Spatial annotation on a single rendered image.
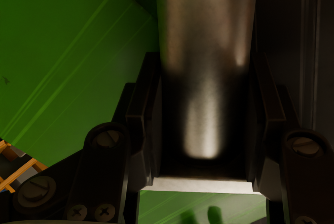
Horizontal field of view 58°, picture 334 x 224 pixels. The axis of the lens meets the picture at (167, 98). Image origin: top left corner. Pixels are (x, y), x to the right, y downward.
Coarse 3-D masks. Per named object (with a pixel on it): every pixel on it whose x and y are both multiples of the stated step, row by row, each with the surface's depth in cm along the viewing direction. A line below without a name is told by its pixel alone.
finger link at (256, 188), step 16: (256, 64) 10; (256, 80) 10; (272, 80) 9; (256, 96) 9; (272, 96) 9; (288, 96) 10; (256, 112) 9; (272, 112) 8; (288, 112) 9; (256, 128) 8; (272, 128) 8; (288, 128) 9; (256, 144) 9; (272, 144) 8; (256, 160) 9; (272, 160) 8; (256, 176) 9; (272, 176) 8; (272, 192) 9
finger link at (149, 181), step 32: (160, 64) 11; (128, 96) 11; (160, 96) 10; (128, 128) 9; (160, 128) 11; (64, 160) 8; (160, 160) 11; (32, 192) 7; (64, 192) 8; (128, 192) 9
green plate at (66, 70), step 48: (0, 0) 12; (48, 0) 12; (96, 0) 12; (144, 0) 12; (0, 48) 14; (48, 48) 13; (96, 48) 13; (144, 48) 13; (0, 96) 15; (48, 96) 15; (96, 96) 14; (48, 144) 17; (144, 192) 18; (192, 192) 17
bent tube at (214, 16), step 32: (160, 0) 9; (192, 0) 8; (224, 0) 8; (160, 32) 9; (192, 32) 8; (224, 32) 8; (192, 64) 9; (224, 64) 9; (192, 96) 9; (224, 96) 9; (192, 128) 10; (224, 128) 10; (192, 160) 11; (224, 160) 11; (224, 192) 11; (256, 192) 11
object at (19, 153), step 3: (6, 144) 36; (9, 144) 36; (12, 147) 36; (15, 147) 35; (15, 150) 36; (18, 150) 36; (18, 153) 36; (21, 153) 36; (24, 153) 36; (21, 156) 36
